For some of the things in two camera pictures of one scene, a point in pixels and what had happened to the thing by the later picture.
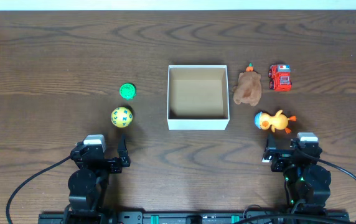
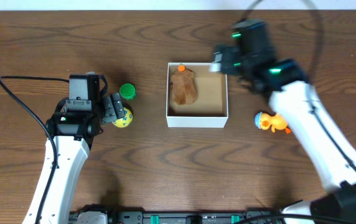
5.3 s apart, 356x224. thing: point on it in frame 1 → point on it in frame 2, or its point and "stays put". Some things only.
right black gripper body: x=285 y=158 → x=225 y=62
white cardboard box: x=198 y=98 stays put
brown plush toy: x=248 y=89 → x=183 y=86
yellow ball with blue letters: x=121 y=117 stays put
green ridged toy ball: x=127 y=91 stays put
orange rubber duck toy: x=279 y=121 stays put
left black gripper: x=102 y=160 → x=112 y=107
